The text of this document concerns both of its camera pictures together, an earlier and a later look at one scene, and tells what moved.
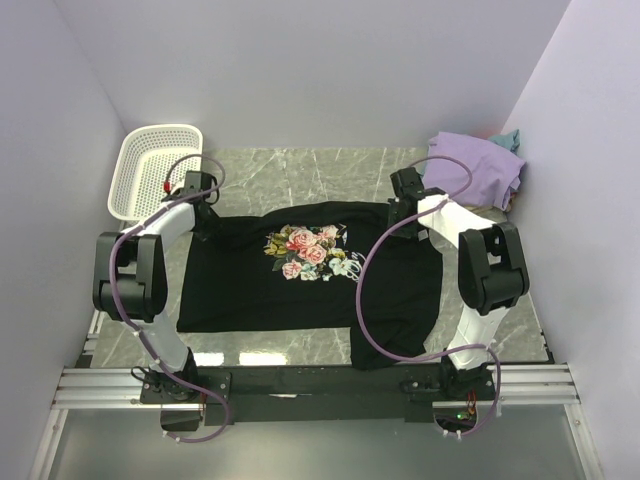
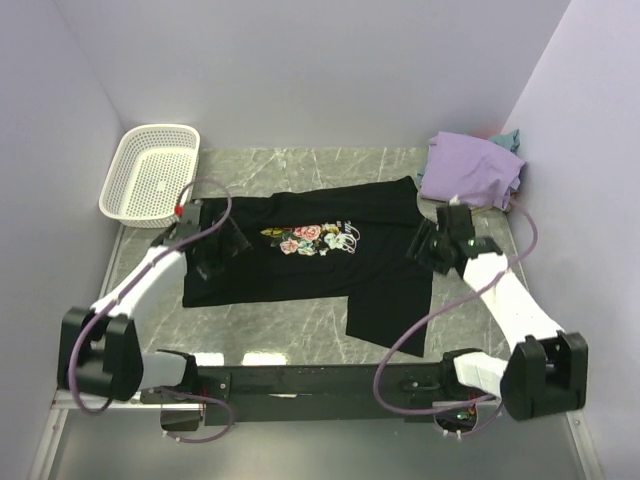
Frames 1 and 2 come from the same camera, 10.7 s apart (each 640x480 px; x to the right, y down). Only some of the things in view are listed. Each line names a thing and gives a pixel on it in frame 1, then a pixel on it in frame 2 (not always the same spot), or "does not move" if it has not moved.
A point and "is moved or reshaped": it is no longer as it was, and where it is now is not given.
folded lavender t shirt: (496, 170) does not move
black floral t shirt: (327, 268) is moved or reshaped
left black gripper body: (205, 225) → (214, 241)
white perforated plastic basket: (152, 160) does not move
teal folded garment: (509, 139) does not move
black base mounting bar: (320, 394) does not move
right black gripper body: (395, 212) → (437, 260)
